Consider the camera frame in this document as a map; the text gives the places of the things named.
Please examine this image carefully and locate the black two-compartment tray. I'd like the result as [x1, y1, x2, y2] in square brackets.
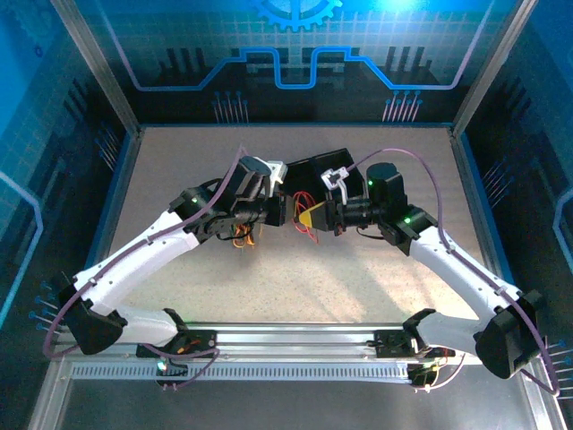
[284, 147, 366, 211]

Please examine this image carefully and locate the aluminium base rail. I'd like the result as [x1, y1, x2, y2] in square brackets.
[56, 322, 536, 359]

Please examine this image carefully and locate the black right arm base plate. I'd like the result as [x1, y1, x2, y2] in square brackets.
[373, 329, 457, 359]

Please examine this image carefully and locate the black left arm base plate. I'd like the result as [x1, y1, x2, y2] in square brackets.
[135, 328, 219, 359]

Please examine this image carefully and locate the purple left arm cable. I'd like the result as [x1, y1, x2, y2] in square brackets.
[43, 142, 223, 391]

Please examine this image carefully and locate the bundle of coloured wires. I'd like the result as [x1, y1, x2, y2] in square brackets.
[232, 223, 257, 248]

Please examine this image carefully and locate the aluminium frame post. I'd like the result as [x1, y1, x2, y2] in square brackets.
[449, 0, 538, 141]
[49, 0, 145, 139]

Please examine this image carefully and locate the small black controller board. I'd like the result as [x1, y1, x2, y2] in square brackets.
[154, 356, 190, 387]
[407, 361, 442, 389]

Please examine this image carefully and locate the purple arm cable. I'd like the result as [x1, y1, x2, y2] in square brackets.
[43, 142, 223, 391]
[344, 147, 560, 398]

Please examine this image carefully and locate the slotted cable duct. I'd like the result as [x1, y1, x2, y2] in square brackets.
[70, 362, 415, 383]

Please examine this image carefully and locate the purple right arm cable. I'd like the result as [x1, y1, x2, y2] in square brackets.
[344, 147, 560, 398]

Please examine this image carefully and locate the metal front plate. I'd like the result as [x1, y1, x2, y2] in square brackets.
[26, 357, 569, 430]

